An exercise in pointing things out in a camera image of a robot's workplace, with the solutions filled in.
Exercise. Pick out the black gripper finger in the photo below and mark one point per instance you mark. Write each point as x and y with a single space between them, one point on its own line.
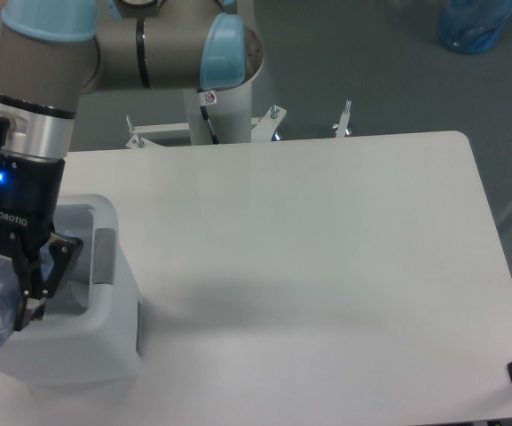
64 251

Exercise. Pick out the white pedestal base frame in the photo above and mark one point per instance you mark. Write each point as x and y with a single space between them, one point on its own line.
265 128

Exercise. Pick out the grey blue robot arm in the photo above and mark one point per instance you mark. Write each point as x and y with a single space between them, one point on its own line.
52 52

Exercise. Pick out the white plastic trash can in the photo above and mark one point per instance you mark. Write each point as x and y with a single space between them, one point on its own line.
101 343

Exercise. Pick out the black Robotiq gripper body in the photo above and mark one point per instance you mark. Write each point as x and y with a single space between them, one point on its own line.
29 191

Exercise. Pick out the blue plastic bag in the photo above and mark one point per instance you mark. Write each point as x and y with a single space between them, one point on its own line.
472 27

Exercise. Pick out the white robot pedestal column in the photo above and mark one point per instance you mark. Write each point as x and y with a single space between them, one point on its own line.
231 115

